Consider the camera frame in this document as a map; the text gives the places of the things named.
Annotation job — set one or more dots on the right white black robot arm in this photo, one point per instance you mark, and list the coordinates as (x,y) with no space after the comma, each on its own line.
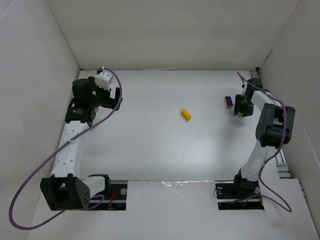
(242,186)

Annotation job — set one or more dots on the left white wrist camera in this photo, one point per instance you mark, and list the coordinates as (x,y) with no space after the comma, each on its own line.
(103,78)

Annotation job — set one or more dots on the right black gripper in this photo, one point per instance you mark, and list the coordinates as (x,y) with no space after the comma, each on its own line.
(243,108)

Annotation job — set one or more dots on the right aluminium rail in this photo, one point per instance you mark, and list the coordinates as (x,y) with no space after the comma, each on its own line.
(274,128)

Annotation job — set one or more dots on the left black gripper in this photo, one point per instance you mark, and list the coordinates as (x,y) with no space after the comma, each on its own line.
(116,97)

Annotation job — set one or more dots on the yellow lego brick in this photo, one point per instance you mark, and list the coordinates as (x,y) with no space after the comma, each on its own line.
(186,115)

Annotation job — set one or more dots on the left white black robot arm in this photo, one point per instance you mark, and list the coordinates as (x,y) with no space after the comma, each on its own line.
(64,190)

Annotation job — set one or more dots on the yellow lego plate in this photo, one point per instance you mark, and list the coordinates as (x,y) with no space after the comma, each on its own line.
(228,103)

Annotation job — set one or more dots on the purple lego brick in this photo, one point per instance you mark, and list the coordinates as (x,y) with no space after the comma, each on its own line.
(228,97)

